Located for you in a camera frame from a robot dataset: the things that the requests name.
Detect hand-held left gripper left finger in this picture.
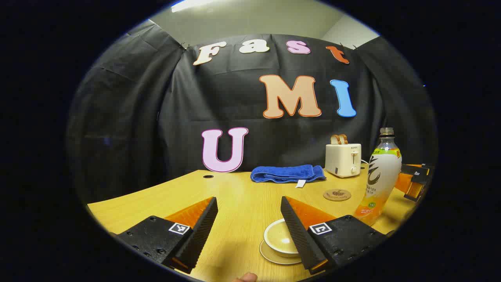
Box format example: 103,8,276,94
112,197,218,274

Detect white beige teacup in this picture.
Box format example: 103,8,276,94
263,218,302,258

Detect blue towel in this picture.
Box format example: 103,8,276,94
250,164,326,188

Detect beige saucer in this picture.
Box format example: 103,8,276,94
259,240,304,266

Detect white orange water bottle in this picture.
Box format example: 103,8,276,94
354,127,403,226

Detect round cork coaster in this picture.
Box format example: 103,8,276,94
323,189,351,202

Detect black backdrop cloth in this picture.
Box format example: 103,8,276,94
67,20,437,204

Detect cream toaster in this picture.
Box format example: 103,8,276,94
325,143,362,179

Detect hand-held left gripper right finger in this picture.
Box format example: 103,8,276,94
281,196,392,275

